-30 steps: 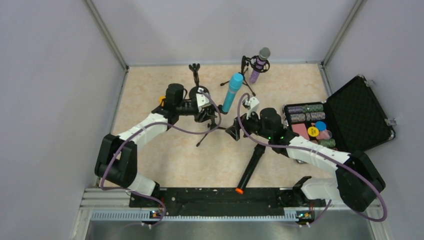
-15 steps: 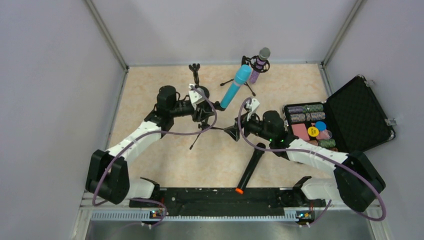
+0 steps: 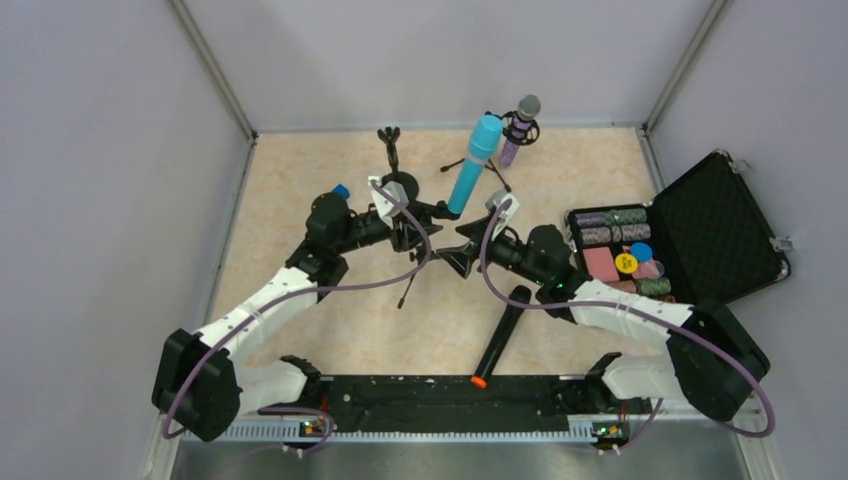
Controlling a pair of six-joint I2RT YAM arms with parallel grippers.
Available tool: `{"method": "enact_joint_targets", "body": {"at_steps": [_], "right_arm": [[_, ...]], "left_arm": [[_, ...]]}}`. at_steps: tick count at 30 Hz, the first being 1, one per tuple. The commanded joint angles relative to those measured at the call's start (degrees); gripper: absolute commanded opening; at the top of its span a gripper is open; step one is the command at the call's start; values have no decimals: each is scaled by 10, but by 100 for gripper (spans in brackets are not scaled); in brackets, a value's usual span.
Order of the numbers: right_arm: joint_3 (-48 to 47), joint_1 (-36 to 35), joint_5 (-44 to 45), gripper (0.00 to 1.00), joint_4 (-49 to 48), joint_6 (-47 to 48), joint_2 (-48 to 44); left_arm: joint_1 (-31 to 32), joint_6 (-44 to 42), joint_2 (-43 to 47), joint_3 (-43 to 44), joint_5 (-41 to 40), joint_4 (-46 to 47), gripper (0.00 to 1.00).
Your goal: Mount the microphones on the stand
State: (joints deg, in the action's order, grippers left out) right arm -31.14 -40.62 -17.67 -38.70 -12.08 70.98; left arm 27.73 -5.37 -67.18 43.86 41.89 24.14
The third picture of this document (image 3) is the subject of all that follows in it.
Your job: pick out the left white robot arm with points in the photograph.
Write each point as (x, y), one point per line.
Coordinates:
(203, 382)

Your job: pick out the purple glitter microphone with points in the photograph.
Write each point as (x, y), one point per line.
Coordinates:
(520, 128)

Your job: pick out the tripod stand with shock mount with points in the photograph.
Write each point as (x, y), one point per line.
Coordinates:
(489, 166)

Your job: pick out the black microphone orange end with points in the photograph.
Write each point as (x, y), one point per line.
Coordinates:
(500, 337)

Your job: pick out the open black carrying case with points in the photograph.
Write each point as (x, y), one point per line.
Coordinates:
(716, 242)

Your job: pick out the poker chip stacks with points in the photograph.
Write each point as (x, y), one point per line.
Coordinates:
(618, 228)

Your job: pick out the yellow round chip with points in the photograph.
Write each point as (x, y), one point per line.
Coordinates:
(626, 263)

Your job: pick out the round base clamp stand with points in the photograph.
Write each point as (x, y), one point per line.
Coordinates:
(389, 136)

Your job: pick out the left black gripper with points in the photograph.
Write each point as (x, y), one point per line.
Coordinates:
(407, 225)

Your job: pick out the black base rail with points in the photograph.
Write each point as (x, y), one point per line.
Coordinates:
(450, 408)

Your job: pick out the blue toy brick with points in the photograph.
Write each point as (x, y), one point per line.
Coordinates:
(342, 191)

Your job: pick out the blue round chip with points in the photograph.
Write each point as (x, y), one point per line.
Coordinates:
(642, 251)

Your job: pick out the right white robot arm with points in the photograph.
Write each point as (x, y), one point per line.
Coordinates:
(703, 355)

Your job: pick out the tripod stand with clip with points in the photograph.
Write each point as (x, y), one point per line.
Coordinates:
(417, 256)

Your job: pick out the pink block in case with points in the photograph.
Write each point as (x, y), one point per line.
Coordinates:
(600, 264)

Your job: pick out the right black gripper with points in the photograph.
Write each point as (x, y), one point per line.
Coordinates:
(477, 247)

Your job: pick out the blue plastic tube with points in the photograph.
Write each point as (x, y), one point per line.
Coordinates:
(483, 143)

